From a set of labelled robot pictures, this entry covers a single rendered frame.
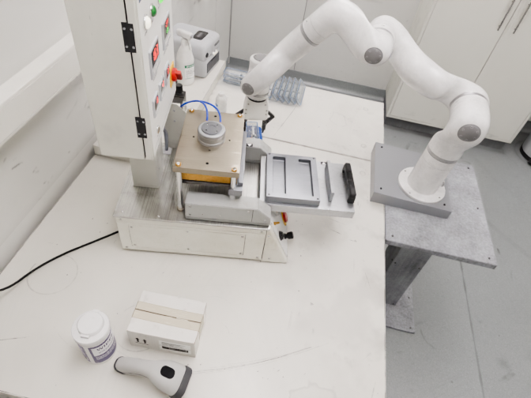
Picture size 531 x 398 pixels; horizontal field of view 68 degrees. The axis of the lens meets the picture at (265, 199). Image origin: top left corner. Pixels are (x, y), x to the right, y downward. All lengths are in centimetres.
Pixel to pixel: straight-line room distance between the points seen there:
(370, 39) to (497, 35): 198
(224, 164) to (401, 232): 76
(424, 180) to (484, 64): 178
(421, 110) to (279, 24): 134
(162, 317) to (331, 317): 50
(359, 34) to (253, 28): 236
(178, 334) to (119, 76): 64
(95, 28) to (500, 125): 313
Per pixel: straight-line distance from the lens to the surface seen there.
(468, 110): 141
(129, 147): 103
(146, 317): 113
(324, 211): 122
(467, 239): 168
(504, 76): 335
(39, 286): 136
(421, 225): 163
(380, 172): 167
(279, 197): 119
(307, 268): 134
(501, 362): 244
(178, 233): 124
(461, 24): 311
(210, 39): 205
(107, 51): 90
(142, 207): 123
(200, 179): 115
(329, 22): 135
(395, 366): 215
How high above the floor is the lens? 185
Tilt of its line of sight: 47 degrees down
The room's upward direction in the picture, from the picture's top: 10 degrees clockwise
